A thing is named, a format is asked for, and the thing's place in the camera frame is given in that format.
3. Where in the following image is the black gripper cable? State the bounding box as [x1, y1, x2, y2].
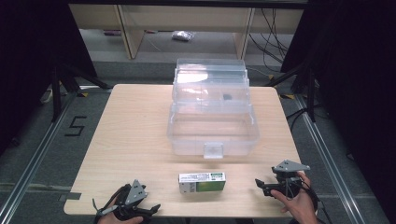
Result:
[92, 186, 126, 222]
[297, 178, 333, 224]

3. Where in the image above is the aluminium floor rail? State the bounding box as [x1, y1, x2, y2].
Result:
[293, 93, 366, 224]
[0, 87, 94, 224]

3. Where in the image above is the black metal stand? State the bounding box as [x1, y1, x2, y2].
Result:
[50, 62, 112, 123]
[264, 61, 318, 123]

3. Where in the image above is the green and white carton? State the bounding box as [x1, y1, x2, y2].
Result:
[177, 172, 227, 195]

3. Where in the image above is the clear plastic storage box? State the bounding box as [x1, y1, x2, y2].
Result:
[166, 57, 261, 160]

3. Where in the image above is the clear plastic bag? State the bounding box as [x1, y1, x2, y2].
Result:
[171, 30, 196, 43]

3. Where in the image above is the black cables bundle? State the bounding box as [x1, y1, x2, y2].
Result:
[247, 7, 290, 65]

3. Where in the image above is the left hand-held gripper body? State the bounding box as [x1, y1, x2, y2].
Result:
[98, 178, 149, 222]

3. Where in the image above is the person's left hand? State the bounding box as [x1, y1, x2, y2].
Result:
[97, 212, 145, 224]

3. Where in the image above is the light wooden shelf unit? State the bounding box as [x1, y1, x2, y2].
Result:
[68, 4, 305, 61]

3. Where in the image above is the person's right hand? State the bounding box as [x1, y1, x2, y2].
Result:
[270, 171, 319, 224]

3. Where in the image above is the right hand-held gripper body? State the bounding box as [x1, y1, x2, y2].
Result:
[262, 159, 311, 199]

